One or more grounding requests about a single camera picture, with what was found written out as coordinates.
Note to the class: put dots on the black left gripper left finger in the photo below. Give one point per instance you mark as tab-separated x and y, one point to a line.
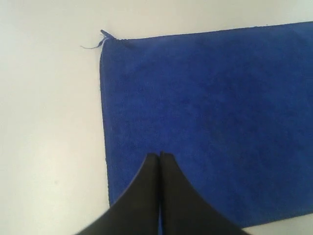
136	212

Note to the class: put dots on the blue microfiber towel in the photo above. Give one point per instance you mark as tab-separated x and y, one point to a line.
235	107

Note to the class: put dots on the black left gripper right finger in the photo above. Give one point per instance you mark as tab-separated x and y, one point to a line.
183	210

